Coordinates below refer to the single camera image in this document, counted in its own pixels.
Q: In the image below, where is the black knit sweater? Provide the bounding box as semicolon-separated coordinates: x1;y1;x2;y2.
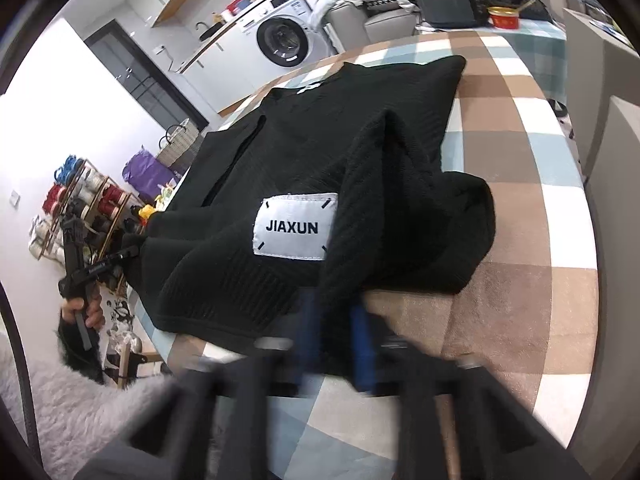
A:
124;55;496;360

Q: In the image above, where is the person's left hand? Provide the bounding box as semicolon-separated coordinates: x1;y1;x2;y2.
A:
61;294;105;330

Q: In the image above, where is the wooden shoe rack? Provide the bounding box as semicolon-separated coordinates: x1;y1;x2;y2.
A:
28;155;144;264

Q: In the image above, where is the purple bag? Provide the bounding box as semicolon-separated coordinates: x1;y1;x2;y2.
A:
122;148;177;204

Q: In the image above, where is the checkered table cloth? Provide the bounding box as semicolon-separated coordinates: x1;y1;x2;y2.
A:
134;27;601;480

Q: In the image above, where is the woven laundry basket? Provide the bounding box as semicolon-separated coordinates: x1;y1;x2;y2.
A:
155;118;204;174

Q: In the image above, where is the white washing machine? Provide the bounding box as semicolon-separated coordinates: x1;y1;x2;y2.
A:
234;0;334;87

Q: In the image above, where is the grey sofa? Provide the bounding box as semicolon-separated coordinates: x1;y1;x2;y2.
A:
322;0;419;51

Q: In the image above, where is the red round tin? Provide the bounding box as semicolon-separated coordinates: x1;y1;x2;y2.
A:
487;6;520;30

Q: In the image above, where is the beige cabinet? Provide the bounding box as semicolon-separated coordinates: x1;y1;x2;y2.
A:
564;9;639;178

